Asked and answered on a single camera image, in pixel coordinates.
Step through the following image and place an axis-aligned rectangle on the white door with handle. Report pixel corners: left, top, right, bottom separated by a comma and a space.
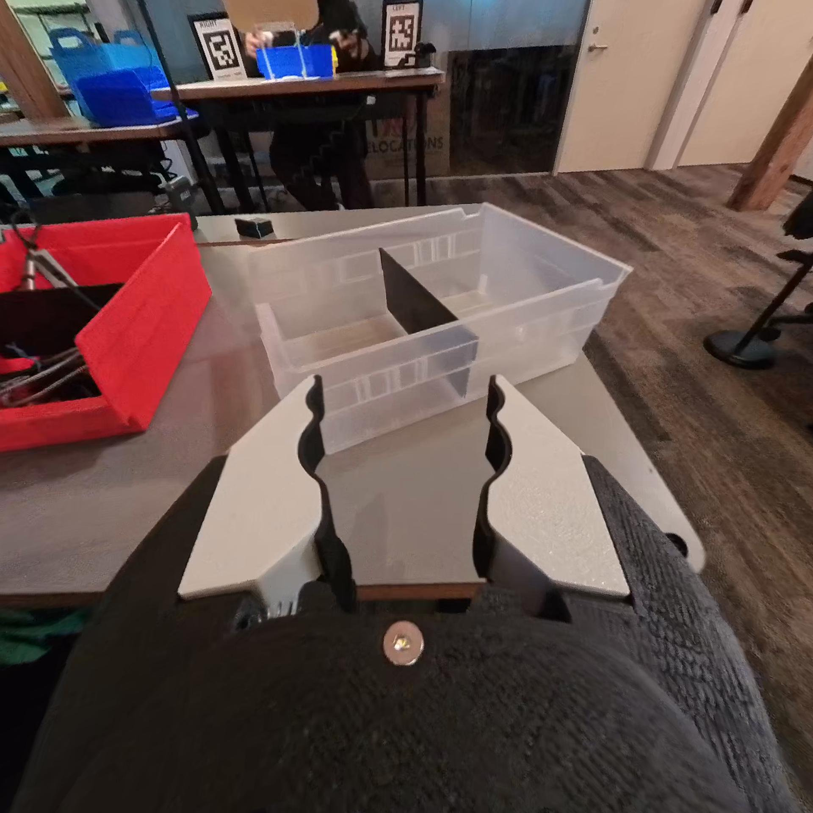
551, 0, 719, 175

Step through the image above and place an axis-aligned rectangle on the cardboard box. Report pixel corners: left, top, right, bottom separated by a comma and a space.
365, 95, 453, 186

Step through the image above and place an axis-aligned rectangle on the white hinged door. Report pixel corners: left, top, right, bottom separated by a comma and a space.
648, 0, 813, 169

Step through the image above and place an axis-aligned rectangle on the green cloth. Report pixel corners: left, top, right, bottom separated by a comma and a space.
0, 606, 90, 669

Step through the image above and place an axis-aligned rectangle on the light blue handled basket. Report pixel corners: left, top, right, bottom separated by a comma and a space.
48, 27, 165, 86

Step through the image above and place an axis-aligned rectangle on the red plastic bin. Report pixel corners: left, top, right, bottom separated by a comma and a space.
0, 213, 213, 454

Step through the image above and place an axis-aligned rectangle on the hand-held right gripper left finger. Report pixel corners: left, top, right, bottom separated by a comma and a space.
177, 373, 359, 615

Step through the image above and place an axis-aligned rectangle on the clear plastic bin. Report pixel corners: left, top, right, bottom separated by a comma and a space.
244, 202, 634, 456

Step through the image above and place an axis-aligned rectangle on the black bin divider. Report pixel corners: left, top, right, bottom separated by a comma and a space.
379, 246, 479, 402

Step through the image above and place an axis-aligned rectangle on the glass partition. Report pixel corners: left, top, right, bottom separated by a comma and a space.
356, 0, 593, 180

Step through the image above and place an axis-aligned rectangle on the white printed tag board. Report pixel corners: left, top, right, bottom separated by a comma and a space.
381, 0, 424, 71
188, 11, 250, 83

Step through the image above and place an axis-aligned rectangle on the black tripod pole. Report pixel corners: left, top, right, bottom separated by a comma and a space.
135, 0, 227, 215

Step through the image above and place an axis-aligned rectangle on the black floor stand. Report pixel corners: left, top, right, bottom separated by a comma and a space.
702, 191, 813, 371

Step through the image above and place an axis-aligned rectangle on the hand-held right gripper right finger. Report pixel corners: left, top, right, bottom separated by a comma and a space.
472, 373, 632, 622

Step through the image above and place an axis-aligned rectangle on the dark wood table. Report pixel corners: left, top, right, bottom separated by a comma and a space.
0, 116, 213, 217
151, 65, 447, 213

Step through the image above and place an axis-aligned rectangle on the blue plastic bin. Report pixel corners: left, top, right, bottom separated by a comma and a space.
75, 66, 199, 126

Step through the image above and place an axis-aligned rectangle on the small blue bin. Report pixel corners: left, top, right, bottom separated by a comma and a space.
255, 43, 337, 81

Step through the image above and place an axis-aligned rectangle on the grey power adapter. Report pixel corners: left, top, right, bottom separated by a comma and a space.
162, 175, 196, 215

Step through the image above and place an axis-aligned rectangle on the wooden post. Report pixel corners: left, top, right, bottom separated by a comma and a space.
726, 60, 813, 212
0, 0, 69, 122

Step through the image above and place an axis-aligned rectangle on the braided cable bundle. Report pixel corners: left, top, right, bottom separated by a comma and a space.
0, 343, 102, 409

